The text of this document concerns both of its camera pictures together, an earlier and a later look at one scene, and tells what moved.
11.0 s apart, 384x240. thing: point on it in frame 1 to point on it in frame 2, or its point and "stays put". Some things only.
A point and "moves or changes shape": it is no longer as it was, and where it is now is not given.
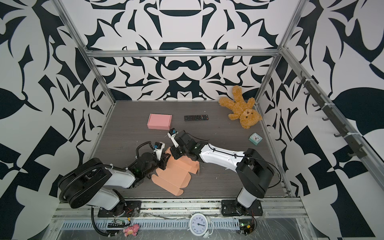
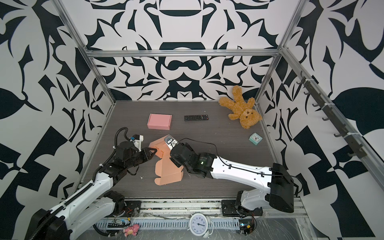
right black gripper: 173,150 to 174,159
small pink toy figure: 132,230 stays put
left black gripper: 163,161 to 146,155
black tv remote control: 196,117 stays put
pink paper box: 159,121 stays put
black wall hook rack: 312,91 stays put
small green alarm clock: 255,139 stays put
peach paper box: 176,175 moves or changes shape
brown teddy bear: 242,109 stays put
